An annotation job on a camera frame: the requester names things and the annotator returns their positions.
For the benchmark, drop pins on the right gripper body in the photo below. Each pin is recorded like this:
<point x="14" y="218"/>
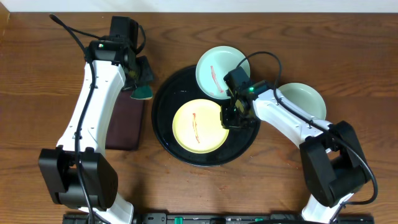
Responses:
<point x="231" y="119"/>

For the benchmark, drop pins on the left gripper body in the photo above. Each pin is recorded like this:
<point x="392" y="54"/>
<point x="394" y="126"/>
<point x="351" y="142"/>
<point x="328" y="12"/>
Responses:
<point x="142" y="76"/>

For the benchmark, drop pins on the green sponge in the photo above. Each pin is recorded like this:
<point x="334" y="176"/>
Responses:
<point x="142" y="93"/>

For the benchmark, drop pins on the yellow plate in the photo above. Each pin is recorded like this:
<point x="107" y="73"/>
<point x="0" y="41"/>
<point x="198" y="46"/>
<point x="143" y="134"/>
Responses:
<point x="197" y="126"/>

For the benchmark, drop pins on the light blue plate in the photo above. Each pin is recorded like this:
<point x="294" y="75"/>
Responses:
<point x="213" y="66"/>

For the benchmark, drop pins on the pale green plate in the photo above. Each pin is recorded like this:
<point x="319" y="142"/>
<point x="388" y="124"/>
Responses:
<point x="305" y="97"/>

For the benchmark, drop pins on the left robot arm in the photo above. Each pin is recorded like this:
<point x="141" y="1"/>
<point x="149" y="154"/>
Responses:
<point x="76" y="172"/>

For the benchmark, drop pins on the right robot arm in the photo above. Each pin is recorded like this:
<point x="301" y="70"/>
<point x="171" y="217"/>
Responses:
<point x="334" y="164"/>

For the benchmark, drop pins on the round black tray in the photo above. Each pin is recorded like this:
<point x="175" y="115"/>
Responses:
<point x="177" y="90"/>

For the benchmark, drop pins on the dark brown square tray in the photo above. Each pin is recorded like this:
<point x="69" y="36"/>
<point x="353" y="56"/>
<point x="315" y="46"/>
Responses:
<point x="125" y="124"/>

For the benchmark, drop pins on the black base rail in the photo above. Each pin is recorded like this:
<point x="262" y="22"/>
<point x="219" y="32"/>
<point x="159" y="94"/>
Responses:
<point x="162" y="218"/>

